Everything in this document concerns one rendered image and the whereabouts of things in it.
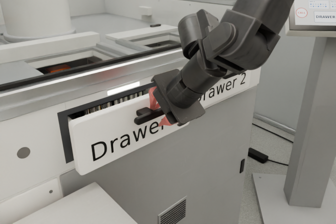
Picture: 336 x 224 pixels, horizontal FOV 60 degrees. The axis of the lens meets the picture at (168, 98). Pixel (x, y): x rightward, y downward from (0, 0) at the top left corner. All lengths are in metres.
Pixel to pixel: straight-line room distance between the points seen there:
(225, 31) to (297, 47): 1.84
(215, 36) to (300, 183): 1.30
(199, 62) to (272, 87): 1.97
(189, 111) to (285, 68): 1.82
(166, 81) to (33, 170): 0.29
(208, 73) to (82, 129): 0.24
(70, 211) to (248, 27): 0.44
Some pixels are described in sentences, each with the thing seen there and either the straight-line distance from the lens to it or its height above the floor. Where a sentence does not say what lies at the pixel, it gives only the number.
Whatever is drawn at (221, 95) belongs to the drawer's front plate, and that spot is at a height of 0.83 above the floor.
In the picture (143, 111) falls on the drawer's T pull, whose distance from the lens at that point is 0.58.
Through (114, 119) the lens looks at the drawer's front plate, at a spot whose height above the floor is 0.91.
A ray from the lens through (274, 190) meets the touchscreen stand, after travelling 1.79.
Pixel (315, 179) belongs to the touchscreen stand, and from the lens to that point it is 1.64.
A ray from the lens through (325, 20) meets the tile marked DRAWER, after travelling 1.21.
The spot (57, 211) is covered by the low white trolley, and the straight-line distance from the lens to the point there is 0.61.
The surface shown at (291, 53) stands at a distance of 2.26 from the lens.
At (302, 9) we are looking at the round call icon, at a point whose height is 1.02.
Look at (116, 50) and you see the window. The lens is 0.61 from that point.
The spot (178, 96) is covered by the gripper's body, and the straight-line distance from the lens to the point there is 0.49.
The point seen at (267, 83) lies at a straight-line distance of 2.41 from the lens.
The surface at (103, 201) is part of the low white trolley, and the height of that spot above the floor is 0.76.
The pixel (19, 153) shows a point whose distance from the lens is 0.57.
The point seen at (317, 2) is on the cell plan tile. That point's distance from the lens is 1.24.
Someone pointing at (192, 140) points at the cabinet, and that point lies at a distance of 0.85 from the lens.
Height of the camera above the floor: 1.17
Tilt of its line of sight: 25 degrees down
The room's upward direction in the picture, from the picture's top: straight up
